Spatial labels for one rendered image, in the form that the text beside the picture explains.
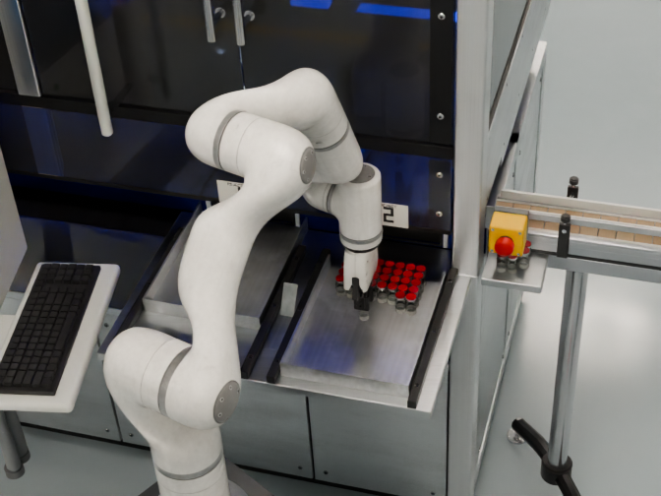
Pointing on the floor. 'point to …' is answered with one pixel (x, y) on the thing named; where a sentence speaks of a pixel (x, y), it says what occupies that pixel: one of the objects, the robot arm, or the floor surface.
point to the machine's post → (468, 229)
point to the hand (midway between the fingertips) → (363, 297)
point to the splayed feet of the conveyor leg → (518, 434)
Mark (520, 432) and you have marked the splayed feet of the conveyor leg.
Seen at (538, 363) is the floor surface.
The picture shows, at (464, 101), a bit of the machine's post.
